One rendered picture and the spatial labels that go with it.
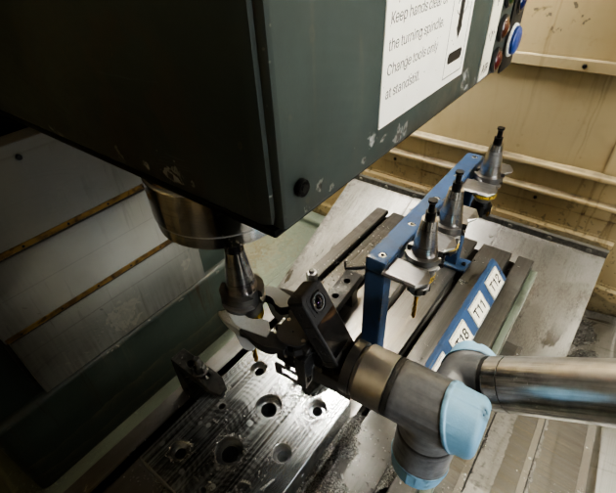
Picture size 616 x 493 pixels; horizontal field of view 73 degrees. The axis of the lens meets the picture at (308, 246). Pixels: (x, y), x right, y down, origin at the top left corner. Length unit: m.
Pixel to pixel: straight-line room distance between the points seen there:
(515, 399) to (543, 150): 0.91
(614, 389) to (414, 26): 0.42
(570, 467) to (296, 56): 1.07
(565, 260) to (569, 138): 0.37
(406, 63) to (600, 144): 1.08
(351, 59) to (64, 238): 0.75
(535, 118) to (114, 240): 1.14
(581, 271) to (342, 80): 1.28
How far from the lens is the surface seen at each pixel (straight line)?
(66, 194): 0.89
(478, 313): 1.06
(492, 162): 0.97
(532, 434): 1.15
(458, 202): 0.78
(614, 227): 1.47
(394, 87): 0.32
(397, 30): 0.31
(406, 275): 0.69
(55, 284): 0.95
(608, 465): 1.28
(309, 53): 0.23
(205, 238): 0.44
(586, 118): 1.35
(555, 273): 1.46
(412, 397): 0.51
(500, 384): 0.62
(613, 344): 1.54
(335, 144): 0.27
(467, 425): 0.50
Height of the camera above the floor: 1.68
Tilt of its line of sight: 38 degrees down
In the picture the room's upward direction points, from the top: 3 degrees counter-clockwise
